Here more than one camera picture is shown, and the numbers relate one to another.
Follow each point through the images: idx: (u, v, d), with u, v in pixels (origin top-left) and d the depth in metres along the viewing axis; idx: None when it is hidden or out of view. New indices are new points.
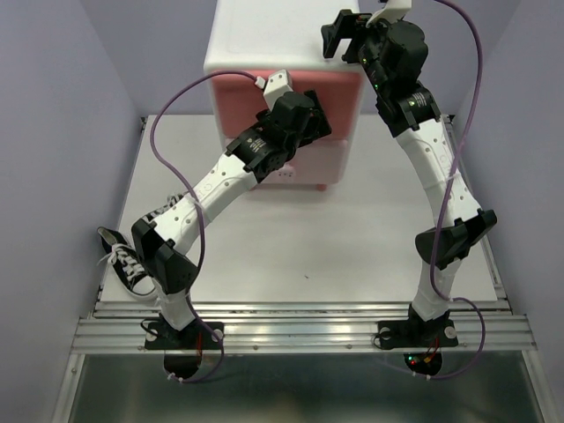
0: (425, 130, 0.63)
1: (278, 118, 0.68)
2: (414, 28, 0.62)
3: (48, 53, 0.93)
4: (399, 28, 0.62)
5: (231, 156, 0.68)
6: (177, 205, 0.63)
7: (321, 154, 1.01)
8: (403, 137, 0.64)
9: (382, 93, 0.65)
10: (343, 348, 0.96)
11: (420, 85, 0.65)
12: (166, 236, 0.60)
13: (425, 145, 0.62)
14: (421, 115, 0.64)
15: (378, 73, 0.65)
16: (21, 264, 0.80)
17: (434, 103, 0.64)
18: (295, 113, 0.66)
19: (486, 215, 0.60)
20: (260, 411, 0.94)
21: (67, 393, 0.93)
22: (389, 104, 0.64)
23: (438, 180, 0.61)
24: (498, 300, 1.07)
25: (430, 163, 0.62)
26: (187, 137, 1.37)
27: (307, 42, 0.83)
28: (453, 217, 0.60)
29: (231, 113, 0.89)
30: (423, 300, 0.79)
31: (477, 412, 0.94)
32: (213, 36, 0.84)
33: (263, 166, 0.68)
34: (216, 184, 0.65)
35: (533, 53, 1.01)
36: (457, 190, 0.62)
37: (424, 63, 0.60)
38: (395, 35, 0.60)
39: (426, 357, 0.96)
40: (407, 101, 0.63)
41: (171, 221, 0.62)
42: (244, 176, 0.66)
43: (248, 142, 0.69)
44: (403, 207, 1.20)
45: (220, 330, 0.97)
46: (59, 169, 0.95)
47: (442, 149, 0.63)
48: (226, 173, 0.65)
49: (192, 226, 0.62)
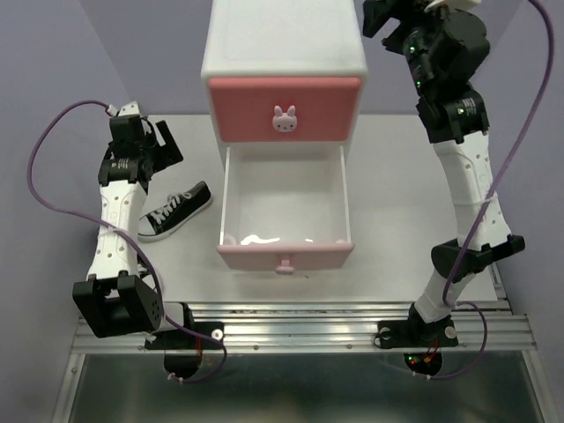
0: (469, 144, 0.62)
1: (122, 137, 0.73)
2: (476, 21, 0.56)
3: (48, 51, 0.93)
4: (457, 20, 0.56)
5: (109, 184, 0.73)
6: (101, 248, 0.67)
7: (326, 255, 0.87)
8: (445, 147, 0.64)
9: (426, 94, 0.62)
10: (344, 348, 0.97)
11: (471, 88, 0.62)
12: (113, 274, 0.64)
13: (465, 162, 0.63)
14: (469, 122, 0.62)
15: (423, 70, 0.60)
16: (18, 265, 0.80)
17: (483, 113, 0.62)
18: (133, 122, 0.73)
19: (515, 242, 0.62)
20: (260, 411, 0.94)
21: (67, 393, 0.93)
22: (434, 107, 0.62)
23: (474, 202, 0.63)
24: (498, 300, 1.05)
25: (468, 181, 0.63)
26: (187, 137, 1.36)
27: (306, 46, 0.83)
28: (480, 242, 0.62)
29: (229, 118, 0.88)
30: (426, 303, 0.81)
31: (477, 412, 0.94)
32: (211, 42, 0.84)
33: (141, 174, 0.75)
34: (119, 208, 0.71)
35: (532, 53, 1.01)
36: (492, 213, 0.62)
37: (478, 64, 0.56)
38: (454, 31, 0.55)
39: (426, 357, 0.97)
40: (456, 108, 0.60)
41: (109, 262, 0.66)
42: (135, 189, 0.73)
43: (113, 167, 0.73)
44: (404, 207, 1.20)
45: (220, 330, 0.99)
46: (59, 170, 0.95)
47: (483, 166, 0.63)
48: (118, 196, 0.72)
49: (128, 248, 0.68)
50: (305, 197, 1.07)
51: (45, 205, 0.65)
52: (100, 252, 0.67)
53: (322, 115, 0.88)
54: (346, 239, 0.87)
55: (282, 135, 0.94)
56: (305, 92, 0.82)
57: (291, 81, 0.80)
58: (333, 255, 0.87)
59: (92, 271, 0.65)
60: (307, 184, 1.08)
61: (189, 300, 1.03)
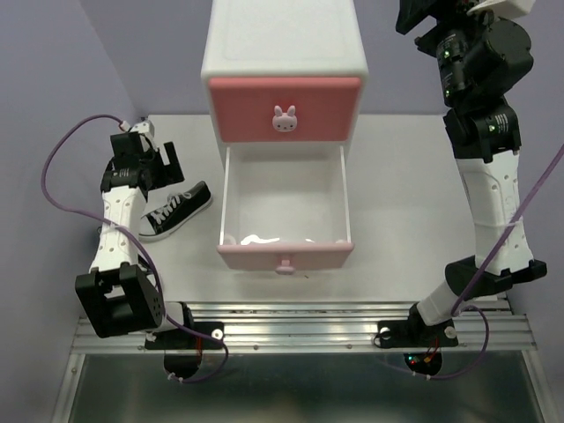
0: (498, 164, 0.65)
1: (122, 150, 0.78)
2: (519, 33, 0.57)
3: (48, 51, 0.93)
4: (500, 32, 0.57)
5: (112, 189, 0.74)
6: (104, 242, 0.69)
7: (326, 255, 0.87)
8: (473, 164, 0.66)
9: (456, 104, 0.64)
10: (343, 348, 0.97)
11: (505, 103, 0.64)
12: (115, 267, 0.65)
13: (493, 181, 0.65)
14: (499, 139, 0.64)
15: (454, 80, 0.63)
16: (18, 265, 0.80)
17: (515, 130, 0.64)
18: (134, 136, 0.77)
19: (536, 269, 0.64)
20: (260, 411, 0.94)
21: (67, 394, 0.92)
22: (463, 119, 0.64)
23: (498, 224, 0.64)
24: (498, 300, 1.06)
25: (494, 201, 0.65)
26: (187, 137, 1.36)
27: (306, 46, 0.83)
28: (500, 266, 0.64)
29: (228, 118, 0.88)
30: (428, 305, 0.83)
31: (477, 412, 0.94)
32: (211, 42, 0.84)
33: (141, 182, 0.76)
34: (121, 210, 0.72)
35: None
36: (515, 238, 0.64)
37: (516, 78, 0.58)
38: (494, 43, 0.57)
39: (426, 357, 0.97)
40: (486, 124, 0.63)
41: (111, 256, 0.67)
42: (136, 193, 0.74)
43: (114, 175, 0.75)
44: (404, 208, 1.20)
45: (220, 330, 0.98)
46: (59, 171, 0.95)
47: (511, 188, 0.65)
48: (120, 198, 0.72)
49: (129, 243, 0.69)
50: (305, 198, 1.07)
51: (55, 204, 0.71)
52: (103, 248, 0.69)
53: (322, 115, 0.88)
54: (346, 239, 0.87)
55: (282, 135, 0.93)
56: (305, 93, 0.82)
57: (291, 81, 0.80)
58: (334, 255, 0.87)
59: (93, 264, 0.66)
60: (307, 184, 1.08)
61: (189, 300, 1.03)
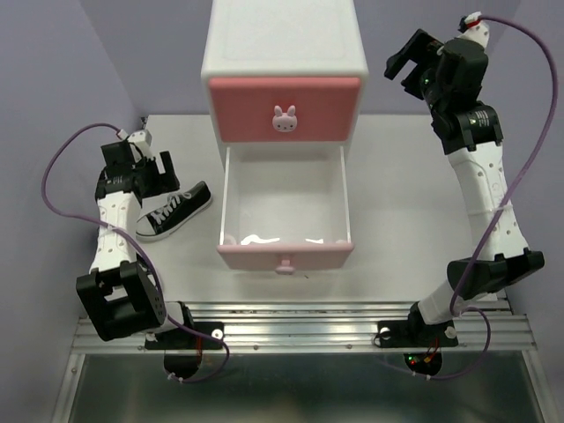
0: (480, 153, 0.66)
1: (114, 159, 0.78)
2: (472, 42, 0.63)
3: (48, 52, 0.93)
4: (456, 42, 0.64)
5: (106, 196, 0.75)
6: (102, 244, 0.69)
7: (326, 255, 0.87)
8: (456, 156, 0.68)
9: (437, 107, 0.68)
10: (343, 348, 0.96)
11: (482, 105, 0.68)
12: (114, 266, 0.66)
13: (478, 169, 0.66)
14: (482, 133, 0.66)
15: (434, 96, 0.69)
16: (18, 266, 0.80)
17: (496, 123, 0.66)
18: (123, 144, 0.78)
19: (532, 256, 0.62)
20: (261, 411, 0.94)
21: (67, 394, 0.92)
22: (446, 118, 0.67)
23: (486, 208, 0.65)
24: (498, 300, 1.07)
25: (481, 189, 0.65)
26: (187, 137, 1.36)
27: (306, 47, 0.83)
28: (493, 251, 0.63)
29: (228, 118, 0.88)
30: (429, 305, 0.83)
31: (477, 412, 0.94)
32: (211, 42, 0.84)
33: (136, 188, 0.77)
34: (116, 213, 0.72)
35: (533, 53, 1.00)
36: (506, 223, 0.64)
37: (481, 73, 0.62)
38: (452, 49, 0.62)
39: (426, 357, 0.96)
40: (468, 119, 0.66)
41: (110, 256, 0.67)
42: (129, 196, 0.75)
43: (107, 183, 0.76)
44: (404, 208, 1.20)
45: (220, 330, 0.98)
46: (59, 170, 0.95)
47: (497, 176, 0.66)
48: (115, 204, 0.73)
49: (127, 244, 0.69)
50: (306, 198, 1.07)
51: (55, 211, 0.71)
52: (102, 249, 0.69)
53: (322, 115, 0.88)
54: (346, 239, 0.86)
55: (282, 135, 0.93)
56: (306, 92, 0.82)
57: (291, 81, 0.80)
58: (334, 255, 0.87)
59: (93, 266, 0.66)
60: (307, 184, 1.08)
61: (189, 300, 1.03)
